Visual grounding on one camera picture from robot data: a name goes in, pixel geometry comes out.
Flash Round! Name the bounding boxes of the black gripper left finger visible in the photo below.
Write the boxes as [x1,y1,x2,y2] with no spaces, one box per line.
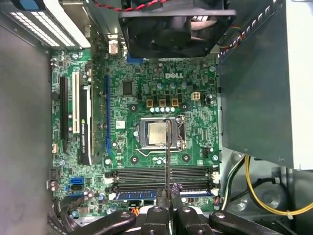
[78,188,171,235]

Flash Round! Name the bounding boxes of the black open PC case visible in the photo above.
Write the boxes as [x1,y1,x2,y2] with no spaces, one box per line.
[0,0,313,235]

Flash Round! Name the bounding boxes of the metal socket cover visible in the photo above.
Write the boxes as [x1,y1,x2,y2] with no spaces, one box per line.
[140,117,186,149]

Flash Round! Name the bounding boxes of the blue RAM stick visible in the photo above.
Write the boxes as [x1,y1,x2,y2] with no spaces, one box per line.
[114,188,218,201]

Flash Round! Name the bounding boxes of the yellow wire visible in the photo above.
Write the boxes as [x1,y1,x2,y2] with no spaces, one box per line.
[244,155,313,216]

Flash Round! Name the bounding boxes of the black expansion slot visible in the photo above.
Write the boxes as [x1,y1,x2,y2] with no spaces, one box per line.
[60,76,69,154]

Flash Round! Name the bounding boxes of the metal locking lever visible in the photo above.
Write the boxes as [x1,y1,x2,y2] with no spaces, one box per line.
[135,146,178,157]

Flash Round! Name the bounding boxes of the black case fan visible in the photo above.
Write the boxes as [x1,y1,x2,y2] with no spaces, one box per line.
[118,0,238,59]

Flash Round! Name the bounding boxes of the green Dell motherboard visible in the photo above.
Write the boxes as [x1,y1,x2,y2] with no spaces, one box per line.
[50,48,221,216]

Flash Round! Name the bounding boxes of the black RAM slot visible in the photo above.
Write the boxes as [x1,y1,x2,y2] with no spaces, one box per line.
[111,166,214,175]
[104,172,220,184]
[111,181,214,191]

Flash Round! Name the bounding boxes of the silver CPU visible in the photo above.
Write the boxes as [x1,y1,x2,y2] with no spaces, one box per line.
[148,122,172,145]

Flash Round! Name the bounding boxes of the red black fan wire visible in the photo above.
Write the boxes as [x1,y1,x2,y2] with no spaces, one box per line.
[92,0,172,12]

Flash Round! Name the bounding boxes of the white expansion slot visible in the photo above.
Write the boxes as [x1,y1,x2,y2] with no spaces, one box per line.
[71,70,80,135]

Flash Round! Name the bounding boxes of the vented slot cover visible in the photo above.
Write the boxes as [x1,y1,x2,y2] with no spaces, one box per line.
[9,11,61,47]
[30,11,76,47]

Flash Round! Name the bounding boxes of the black flat cable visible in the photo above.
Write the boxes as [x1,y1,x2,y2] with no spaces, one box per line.
[46,195,111,235]

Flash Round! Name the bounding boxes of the CPU socket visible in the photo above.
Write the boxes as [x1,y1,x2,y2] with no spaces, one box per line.
[138,115,186,151]

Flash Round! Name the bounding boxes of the black Nvidia graphics card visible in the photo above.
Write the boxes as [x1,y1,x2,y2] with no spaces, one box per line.
[78,26,110,166]

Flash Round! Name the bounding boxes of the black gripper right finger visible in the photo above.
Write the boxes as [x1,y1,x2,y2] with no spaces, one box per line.
[170,183,278,235]

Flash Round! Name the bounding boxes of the blue expansion slot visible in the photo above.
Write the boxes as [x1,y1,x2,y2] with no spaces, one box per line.
[104,75,112,158]

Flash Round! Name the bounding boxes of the blue card retention latch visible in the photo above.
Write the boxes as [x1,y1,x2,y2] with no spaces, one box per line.
[19,0,39,10]

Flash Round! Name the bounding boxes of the green white black wires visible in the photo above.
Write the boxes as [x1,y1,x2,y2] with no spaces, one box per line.
[221,156,246,205]

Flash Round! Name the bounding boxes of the grey power supply unit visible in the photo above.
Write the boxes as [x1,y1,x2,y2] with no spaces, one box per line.
[217,0,313,170]

